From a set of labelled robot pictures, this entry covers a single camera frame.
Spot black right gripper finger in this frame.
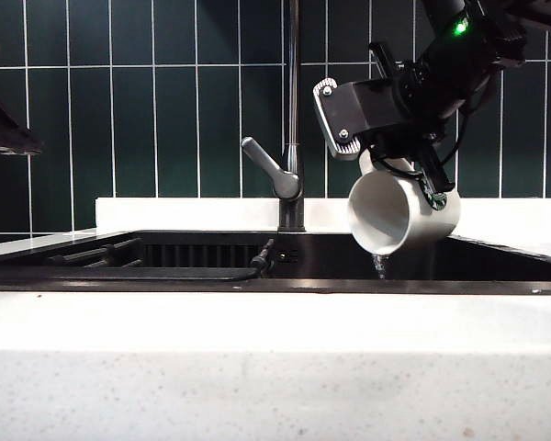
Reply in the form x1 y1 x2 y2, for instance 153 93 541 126
312 77 413 162

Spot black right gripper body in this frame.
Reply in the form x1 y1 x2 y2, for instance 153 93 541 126
365 40 456 195

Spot grey faucet lever handle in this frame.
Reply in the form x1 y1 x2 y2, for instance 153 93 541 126
240 136 303 201

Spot white Starbucks mug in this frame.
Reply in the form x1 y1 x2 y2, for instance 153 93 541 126
346 148 463 256

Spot dark metal faucet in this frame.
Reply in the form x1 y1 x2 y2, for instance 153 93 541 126
277 0 307 233

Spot poured water stream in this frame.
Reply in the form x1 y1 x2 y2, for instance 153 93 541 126
371 252 389 281

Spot black sink basin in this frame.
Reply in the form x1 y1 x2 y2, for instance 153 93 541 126
0 229 551 296

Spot black sink drying rack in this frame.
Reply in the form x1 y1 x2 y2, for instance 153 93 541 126
44 236 276 283

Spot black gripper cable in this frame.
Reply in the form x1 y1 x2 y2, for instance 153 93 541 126
435 86 472 169

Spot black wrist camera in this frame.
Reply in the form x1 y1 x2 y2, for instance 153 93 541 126
475 0 529 71

